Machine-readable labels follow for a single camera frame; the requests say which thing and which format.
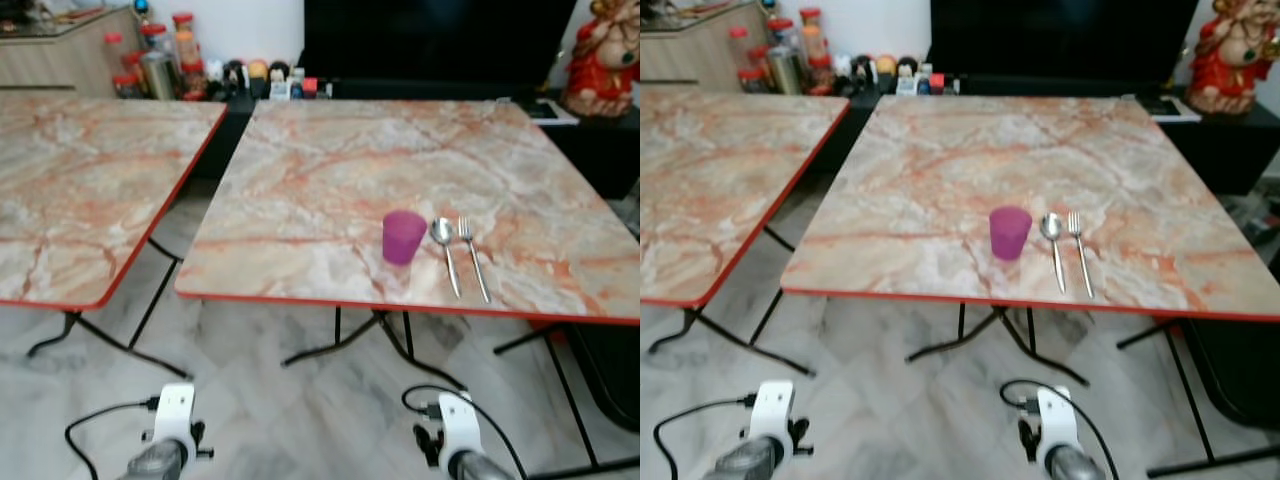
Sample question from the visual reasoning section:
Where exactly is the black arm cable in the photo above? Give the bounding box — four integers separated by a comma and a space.
653, 394, 759, 480
999, 378, 1123, 480
401, 384, 528, 480
64, 397, 163, 480

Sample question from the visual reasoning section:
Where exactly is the black chair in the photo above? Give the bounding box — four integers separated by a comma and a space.
1180, 318, 1280, 433
565, 322, 641, 433

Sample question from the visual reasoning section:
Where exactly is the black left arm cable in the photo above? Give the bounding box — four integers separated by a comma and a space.
64, 397, 163, 480
653, 394, 759, 480

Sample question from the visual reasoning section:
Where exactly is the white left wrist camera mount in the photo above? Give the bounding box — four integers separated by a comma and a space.
750, 380, 797, 443
153, 383, 197, 447

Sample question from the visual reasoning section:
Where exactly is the red and gold statue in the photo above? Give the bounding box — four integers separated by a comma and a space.
559, 0, 641, 120
1186, 0, 1280, 117

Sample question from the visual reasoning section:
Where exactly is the light wooden cabinet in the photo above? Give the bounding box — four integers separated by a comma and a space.
640, 0, 772, 88
0, 5, 147, 97

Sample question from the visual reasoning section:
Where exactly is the silver metal spoon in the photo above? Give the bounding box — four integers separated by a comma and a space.
430, 217, 463, 300
1040, 212, 1068, 295

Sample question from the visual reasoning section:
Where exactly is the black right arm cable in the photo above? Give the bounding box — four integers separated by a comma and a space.
999, 378, 1123, 480
401, 384, 528, 480

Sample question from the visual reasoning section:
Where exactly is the flat white-edged phone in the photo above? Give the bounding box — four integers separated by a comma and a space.
1140, 96, 1202, 124
529, 99, 580, 127

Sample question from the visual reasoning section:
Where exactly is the purple plastic cup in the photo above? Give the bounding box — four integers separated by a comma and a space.
989, 206, 1034, 262
382, 210, 429, 267

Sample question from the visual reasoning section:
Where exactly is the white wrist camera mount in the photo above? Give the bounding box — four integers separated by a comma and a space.
437, 391, 487, 471
1035, 386, 1084, 463
153, 383, 197, 447
750, 380, 797, 443

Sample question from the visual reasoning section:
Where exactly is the black flat television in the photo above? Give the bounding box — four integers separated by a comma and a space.
302, 0, 580, 84
929, 0, 1200, 80

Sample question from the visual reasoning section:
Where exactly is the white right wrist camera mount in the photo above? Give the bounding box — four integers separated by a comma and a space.
437, 391, 487, 471
1035, 386, 1084, 463

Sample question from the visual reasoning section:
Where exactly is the tall red-lidded clear jar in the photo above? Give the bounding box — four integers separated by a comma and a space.
798, 8, 824, 63
171, 12, 199, 71

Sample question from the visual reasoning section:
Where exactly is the silver metal fork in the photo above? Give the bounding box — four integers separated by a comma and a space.
1066, 211, 1096, 300
457, 216, 492, 305

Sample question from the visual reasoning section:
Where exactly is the metal canister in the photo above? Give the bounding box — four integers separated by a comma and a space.
769, 47, 805, 96
142, 52, 179, 100

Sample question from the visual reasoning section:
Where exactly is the marble-top folding table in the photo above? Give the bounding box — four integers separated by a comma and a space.
781, 94, 1280, 477
640, 92, 852, 379
175, 98, 641, 471
0, 95, 229, 381

